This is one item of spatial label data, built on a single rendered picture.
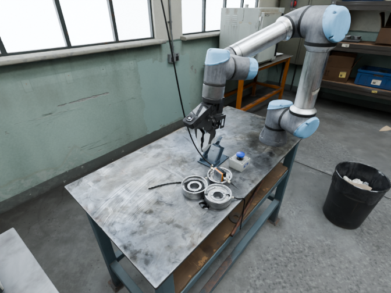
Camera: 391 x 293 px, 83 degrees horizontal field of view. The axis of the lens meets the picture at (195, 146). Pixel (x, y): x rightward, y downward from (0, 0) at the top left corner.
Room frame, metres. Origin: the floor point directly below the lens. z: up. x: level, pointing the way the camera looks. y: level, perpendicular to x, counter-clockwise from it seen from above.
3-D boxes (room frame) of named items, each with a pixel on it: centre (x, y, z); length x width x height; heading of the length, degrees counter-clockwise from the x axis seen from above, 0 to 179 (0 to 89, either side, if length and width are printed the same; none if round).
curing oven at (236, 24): (3.23, -0.74, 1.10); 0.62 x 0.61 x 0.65; 138
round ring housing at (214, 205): (0.62, -0.09, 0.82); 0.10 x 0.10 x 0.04
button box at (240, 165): (0.84, -0.21, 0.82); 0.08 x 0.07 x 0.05; 138
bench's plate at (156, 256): (0.94, -0.07, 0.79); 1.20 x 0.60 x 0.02; 138
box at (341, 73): (3.61, -2.26, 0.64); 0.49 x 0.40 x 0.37; 53
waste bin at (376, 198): (1.22, -1.19, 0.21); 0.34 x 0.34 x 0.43
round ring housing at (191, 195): (0.67, 0.00, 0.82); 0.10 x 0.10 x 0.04
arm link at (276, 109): (1.08, -0.44, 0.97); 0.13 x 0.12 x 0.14; 26
